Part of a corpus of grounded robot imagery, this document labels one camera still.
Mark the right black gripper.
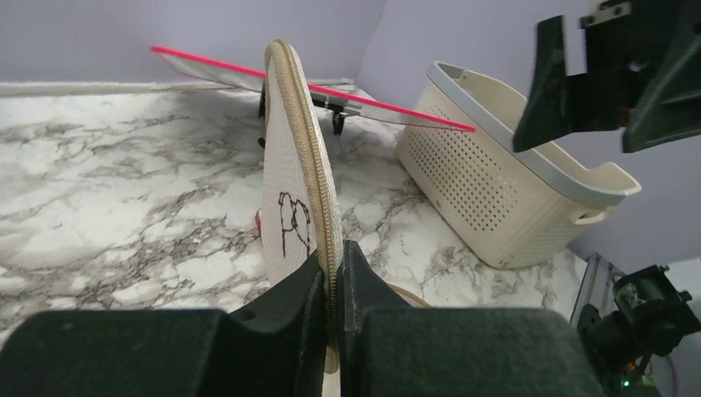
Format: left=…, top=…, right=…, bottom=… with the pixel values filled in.
left=513, top=1, right=700, bottom=153

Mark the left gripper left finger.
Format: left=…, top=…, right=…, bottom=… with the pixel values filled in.
left=1, top=256, right=327, bottom=396

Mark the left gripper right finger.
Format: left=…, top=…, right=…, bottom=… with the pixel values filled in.
left=337, top=240, right=603, bottom=396

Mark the beige mesh laundry bag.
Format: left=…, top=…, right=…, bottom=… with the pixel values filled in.
left=260, top=39, right=343, bottom=375

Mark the cream plastic laundry basket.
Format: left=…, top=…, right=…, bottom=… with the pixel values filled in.
left=396, top=61, right=641, bottom=269

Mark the small red white card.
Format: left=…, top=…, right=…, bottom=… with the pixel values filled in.
left=255, top=209, right=262, bottom=240

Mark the red-framed whiteboard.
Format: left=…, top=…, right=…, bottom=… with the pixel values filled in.
left=150, top=45, right=478, bottom=134

